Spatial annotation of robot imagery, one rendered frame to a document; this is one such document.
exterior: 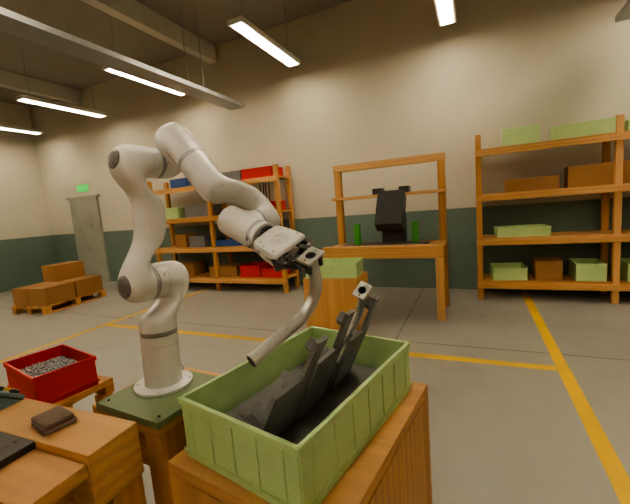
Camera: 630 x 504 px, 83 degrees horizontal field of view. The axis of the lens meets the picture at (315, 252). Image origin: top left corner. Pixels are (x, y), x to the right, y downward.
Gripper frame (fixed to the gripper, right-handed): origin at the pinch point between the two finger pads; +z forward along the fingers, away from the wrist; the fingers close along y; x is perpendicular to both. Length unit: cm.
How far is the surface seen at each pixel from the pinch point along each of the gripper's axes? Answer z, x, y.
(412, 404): 24, 58, 12
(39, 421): -44, 32, -65
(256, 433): 7.9, 23.9, -30.5
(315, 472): 21.3, 29.6, -26.9
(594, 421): 90, 183, 130
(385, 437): 25, 49, -5
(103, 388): -79, 71, -53
